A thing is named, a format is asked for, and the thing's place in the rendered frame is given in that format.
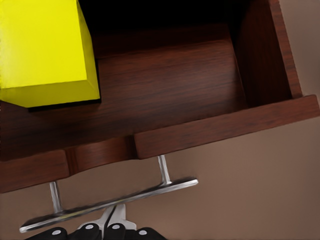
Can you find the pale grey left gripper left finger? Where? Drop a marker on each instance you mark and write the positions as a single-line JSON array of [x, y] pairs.
[[100, 223]]

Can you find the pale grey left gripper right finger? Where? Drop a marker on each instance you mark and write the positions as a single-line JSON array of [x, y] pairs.
[[120, 220]]

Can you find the dark brown wooden drawer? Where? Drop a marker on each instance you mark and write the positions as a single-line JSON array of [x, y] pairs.
[[175, 82]]

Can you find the yellow box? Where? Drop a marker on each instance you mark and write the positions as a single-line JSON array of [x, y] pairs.
[[42, 47]]

